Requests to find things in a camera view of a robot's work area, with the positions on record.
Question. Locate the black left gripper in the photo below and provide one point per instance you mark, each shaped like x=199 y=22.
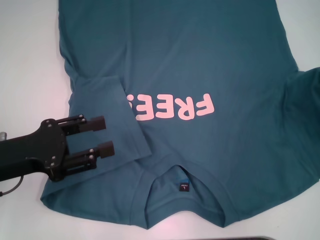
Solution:
x=37 y=150

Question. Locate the blue shirt with pink print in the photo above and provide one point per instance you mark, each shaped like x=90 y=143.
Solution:
x=187 y=50

